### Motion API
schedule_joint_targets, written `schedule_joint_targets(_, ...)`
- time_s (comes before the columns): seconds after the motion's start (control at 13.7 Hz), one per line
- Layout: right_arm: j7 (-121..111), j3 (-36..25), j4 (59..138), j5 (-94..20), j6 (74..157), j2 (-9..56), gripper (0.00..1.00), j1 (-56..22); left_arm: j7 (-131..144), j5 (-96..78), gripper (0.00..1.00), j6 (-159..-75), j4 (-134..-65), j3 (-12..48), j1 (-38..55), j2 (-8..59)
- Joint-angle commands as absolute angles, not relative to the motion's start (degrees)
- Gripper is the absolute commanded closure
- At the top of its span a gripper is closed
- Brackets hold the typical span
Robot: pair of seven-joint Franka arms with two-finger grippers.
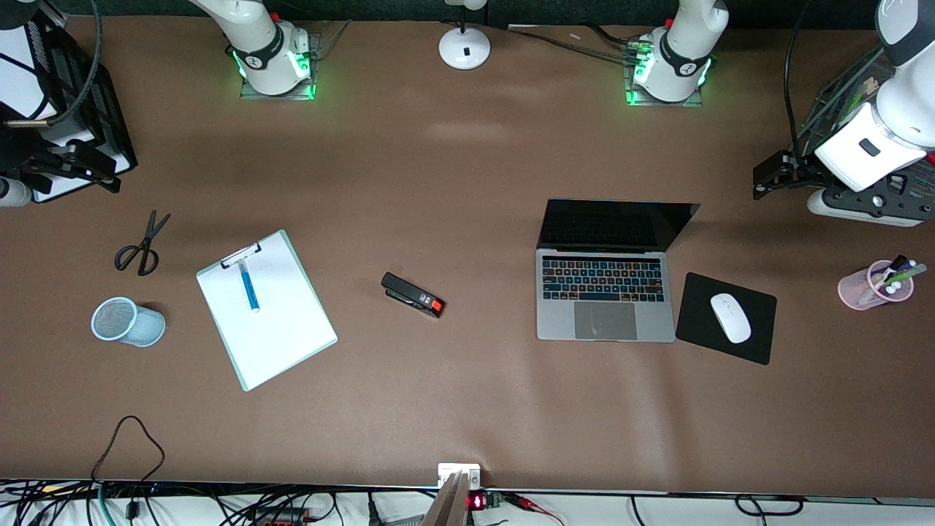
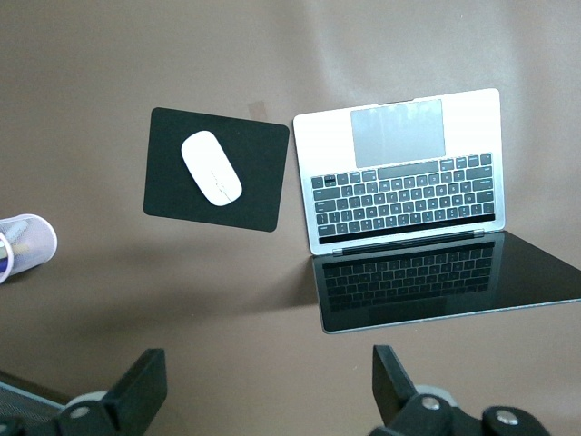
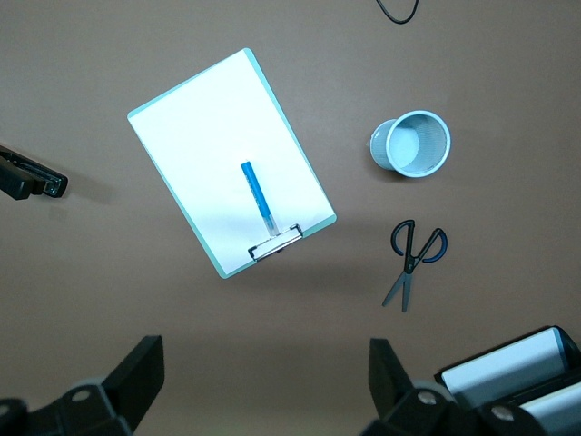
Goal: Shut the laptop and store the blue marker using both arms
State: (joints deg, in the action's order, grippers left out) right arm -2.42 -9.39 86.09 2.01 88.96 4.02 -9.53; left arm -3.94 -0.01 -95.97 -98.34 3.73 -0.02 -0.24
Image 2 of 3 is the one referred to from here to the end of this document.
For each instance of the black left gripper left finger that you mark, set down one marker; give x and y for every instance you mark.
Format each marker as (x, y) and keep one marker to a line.
(136, 386)

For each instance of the white computer mouse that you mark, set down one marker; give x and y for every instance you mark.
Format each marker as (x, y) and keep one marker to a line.
(211, 168)

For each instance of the black mouse pad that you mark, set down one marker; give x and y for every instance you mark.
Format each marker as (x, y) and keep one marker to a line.
(263, 181)

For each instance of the silver laptop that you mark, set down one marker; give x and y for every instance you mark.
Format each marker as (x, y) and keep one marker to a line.
(408, 195)

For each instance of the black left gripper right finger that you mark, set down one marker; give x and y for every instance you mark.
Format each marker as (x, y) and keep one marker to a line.
(392, 386)

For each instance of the pink mesh pen cup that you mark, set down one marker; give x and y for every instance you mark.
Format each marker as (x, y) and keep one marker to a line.
(32, 245)

